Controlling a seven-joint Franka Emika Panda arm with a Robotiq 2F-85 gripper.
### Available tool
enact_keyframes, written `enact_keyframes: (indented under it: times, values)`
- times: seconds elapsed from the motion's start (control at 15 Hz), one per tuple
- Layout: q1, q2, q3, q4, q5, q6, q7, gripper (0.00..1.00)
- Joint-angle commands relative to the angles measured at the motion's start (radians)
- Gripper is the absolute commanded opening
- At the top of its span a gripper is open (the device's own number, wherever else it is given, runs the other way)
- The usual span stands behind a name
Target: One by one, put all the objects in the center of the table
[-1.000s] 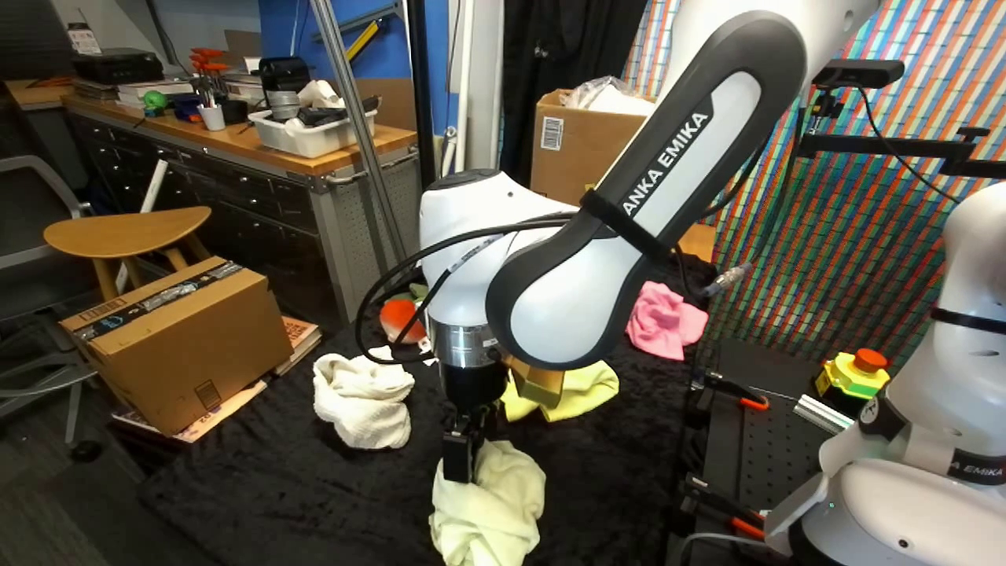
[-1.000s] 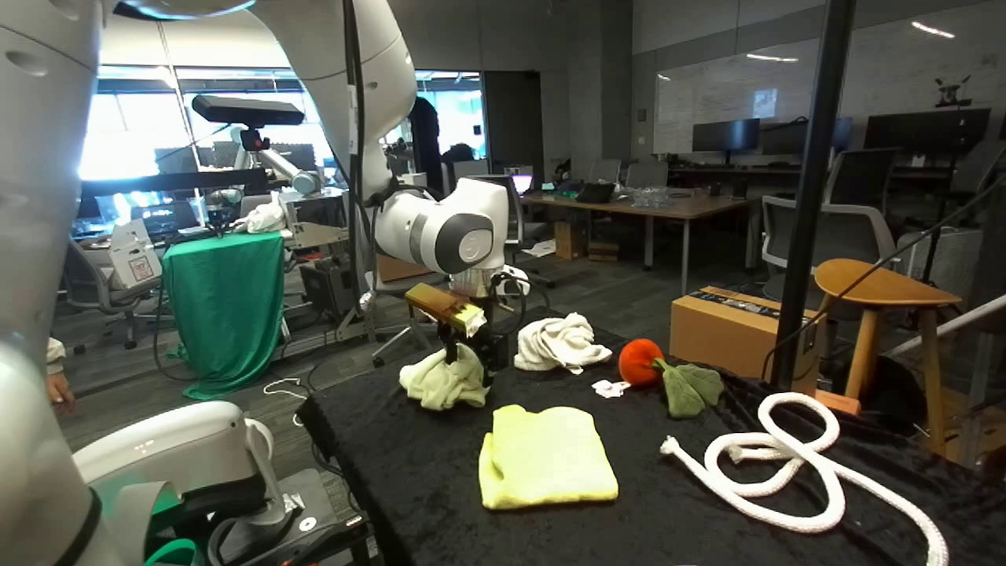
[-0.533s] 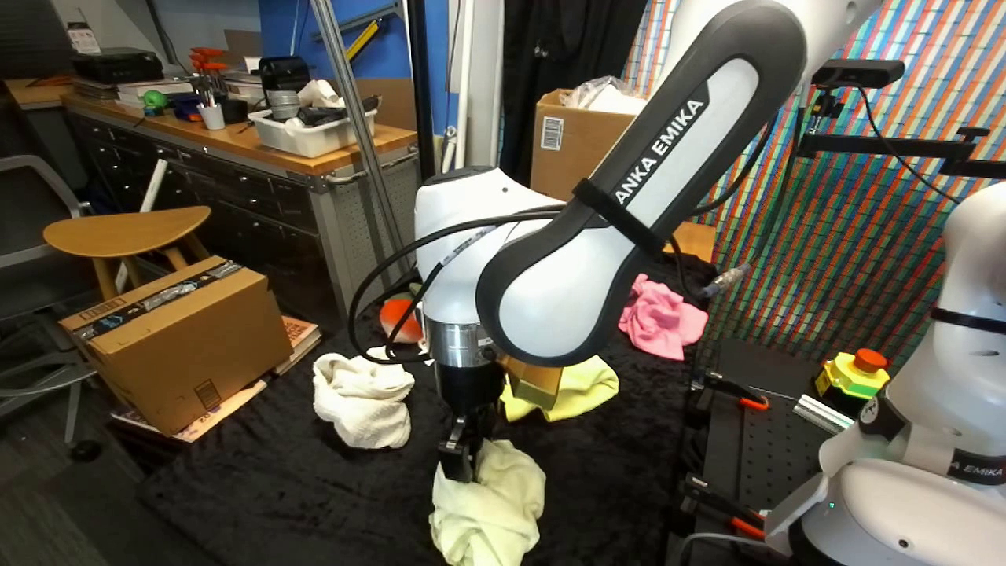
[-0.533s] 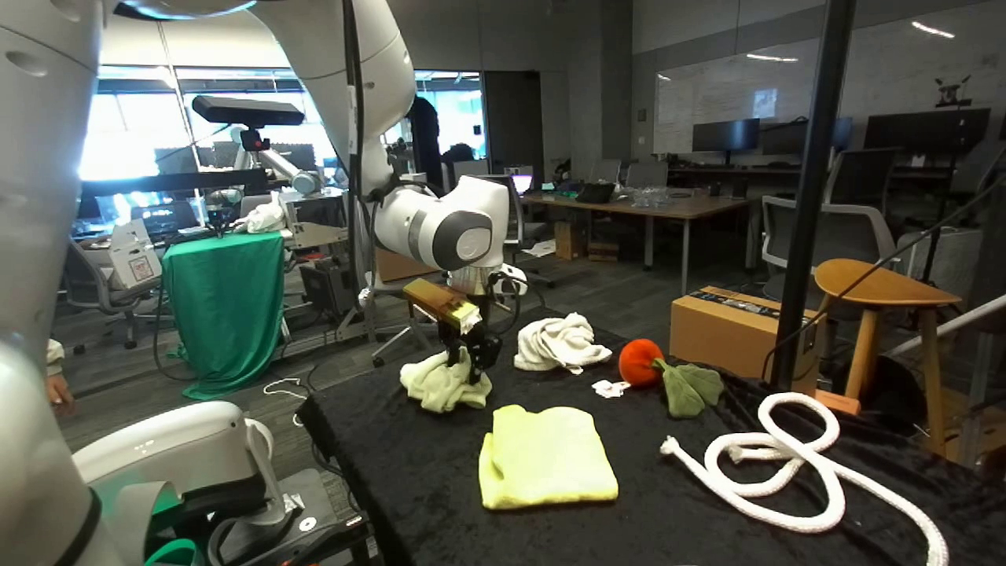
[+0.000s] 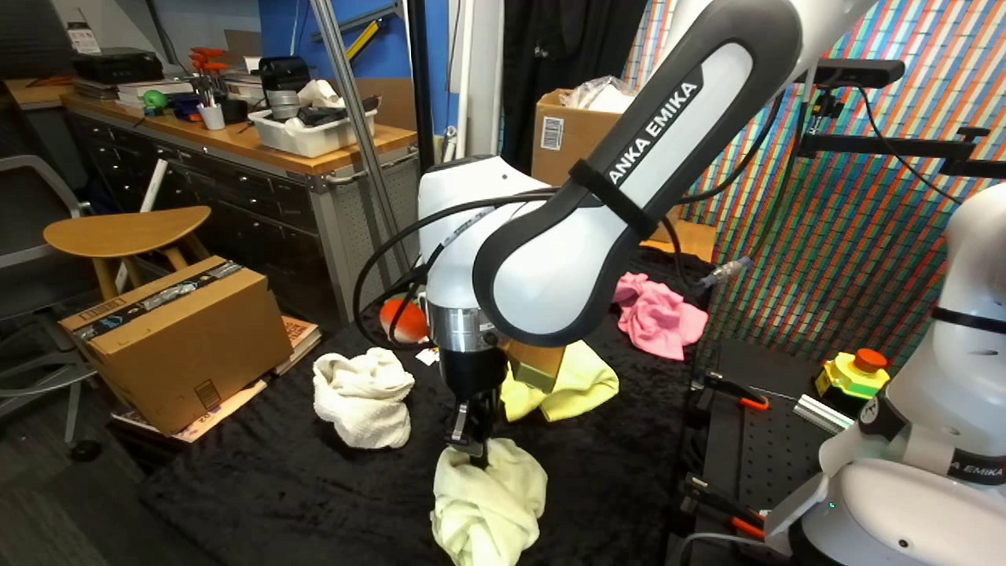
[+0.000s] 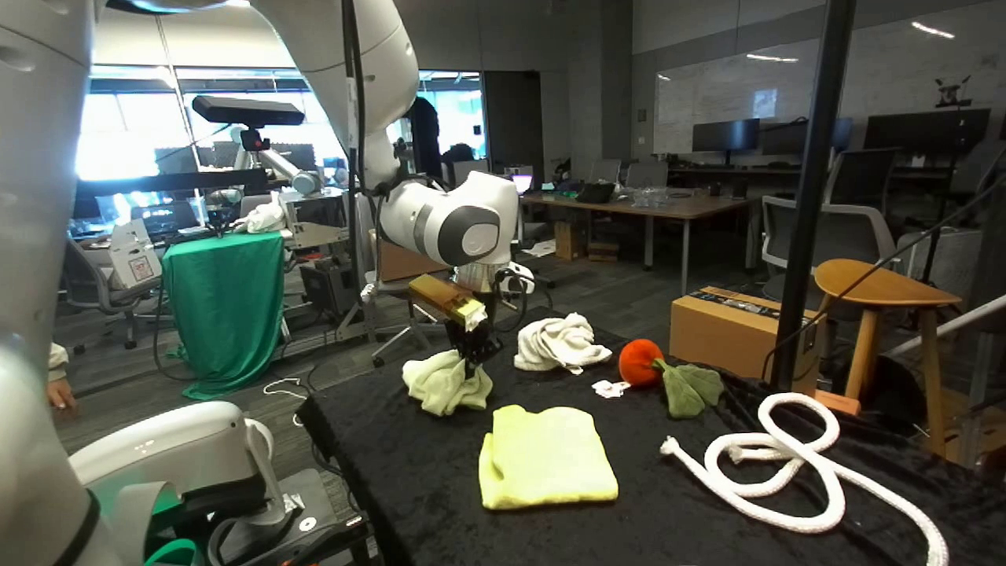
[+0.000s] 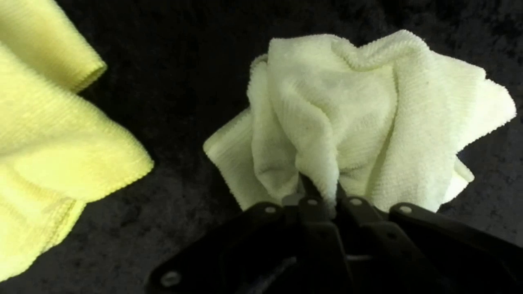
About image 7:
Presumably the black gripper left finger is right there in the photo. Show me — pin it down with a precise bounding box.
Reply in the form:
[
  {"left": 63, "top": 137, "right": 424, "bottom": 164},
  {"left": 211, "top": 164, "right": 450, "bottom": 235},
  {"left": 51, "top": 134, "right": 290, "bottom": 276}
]
[{"left": 144, "top": 175, "right": 350, "bottom": 294}]

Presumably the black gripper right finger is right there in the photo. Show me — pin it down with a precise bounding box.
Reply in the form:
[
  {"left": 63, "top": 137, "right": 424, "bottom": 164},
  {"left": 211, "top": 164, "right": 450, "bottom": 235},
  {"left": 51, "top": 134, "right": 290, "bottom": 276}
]
[{"left": 334, "top": 185, "right": 523, "bottom": 294}]

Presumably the pale cream microfibre cloth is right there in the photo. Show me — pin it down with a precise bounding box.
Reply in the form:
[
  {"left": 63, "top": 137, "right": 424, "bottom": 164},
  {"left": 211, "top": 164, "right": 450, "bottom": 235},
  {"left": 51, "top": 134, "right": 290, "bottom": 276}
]
[{"left": 202, "top": 30, "right": 519, "bottom": 214}]

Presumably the black velvet tablecloth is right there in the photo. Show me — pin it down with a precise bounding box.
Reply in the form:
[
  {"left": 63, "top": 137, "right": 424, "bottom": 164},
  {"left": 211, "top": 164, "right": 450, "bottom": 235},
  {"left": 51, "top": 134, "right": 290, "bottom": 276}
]
[{"left": 0, "top": 0, "right": 523, "bottom": 294}]

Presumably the bright yellow microfibre cloth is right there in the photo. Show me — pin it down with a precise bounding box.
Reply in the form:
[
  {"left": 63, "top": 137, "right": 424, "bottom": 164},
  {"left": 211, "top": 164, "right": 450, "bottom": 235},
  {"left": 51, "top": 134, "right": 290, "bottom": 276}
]
[{"left": 0, "top": 0, "right": 156, "bottom": 283}]

